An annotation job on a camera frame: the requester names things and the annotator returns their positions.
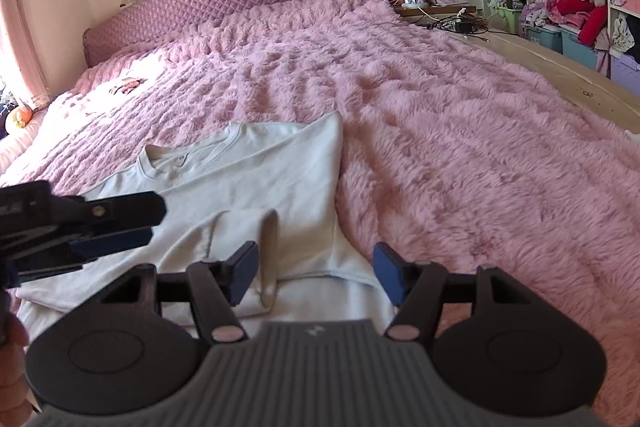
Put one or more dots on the green storage bin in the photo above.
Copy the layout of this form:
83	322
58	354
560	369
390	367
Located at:
510	19

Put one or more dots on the dark blue floral pillow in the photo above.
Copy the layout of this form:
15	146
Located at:
6	117

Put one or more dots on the pink curtain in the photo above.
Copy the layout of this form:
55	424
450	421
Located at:
20	32

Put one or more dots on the red garment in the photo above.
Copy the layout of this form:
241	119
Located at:
590	22

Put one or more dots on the blue storage bin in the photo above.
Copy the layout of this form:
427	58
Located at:
542	39
577	49

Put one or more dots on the white printed shirt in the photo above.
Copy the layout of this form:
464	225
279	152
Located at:
280	187

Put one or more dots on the pink fluffy blanket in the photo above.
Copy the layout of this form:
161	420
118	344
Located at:
450	132

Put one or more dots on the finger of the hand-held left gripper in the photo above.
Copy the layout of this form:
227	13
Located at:
115	243
125	211

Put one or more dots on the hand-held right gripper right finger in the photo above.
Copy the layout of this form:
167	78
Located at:
387	274

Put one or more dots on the person's left hand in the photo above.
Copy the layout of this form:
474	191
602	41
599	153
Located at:
12	372

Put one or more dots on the cream bed frame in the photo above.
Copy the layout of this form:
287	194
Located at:
565	82

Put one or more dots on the small pink cloth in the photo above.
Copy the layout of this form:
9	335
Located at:
127	85

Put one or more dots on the small white plush toy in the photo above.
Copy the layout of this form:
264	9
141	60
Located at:
128	1

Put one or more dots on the orange plush toy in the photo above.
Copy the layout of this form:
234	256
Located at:
22	117

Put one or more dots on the white padded quilt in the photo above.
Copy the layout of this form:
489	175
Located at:
25	142

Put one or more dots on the wooden bedside table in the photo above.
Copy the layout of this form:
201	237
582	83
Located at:
440	9

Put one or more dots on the white booklet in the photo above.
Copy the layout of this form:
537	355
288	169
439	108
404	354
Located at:
452	0

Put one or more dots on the purple storage bin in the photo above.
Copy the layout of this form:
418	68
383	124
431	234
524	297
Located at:
625	74

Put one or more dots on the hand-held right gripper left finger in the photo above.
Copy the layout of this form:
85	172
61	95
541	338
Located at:
246	268

